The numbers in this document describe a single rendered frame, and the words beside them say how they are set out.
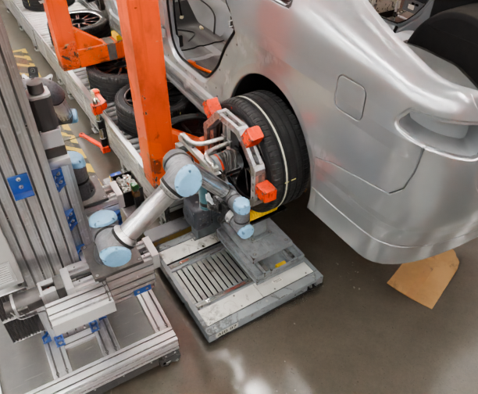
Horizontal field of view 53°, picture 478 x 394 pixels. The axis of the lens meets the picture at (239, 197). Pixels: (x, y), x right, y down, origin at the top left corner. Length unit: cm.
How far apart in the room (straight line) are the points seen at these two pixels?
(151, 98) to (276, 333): 151
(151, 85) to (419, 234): 153
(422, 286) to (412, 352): 51
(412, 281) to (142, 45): 216
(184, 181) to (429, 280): 199
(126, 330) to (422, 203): 164
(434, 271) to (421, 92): 183
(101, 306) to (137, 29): 132
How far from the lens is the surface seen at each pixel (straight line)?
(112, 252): 194
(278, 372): 276
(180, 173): 183
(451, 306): 327
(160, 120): 276
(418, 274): 335
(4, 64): 184
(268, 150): 237
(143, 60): 257
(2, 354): 283
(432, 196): 197
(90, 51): 461
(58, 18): 445
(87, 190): 253
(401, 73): 183
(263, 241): 304
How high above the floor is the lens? 240
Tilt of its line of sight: 40 degrees down
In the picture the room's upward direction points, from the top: straight up
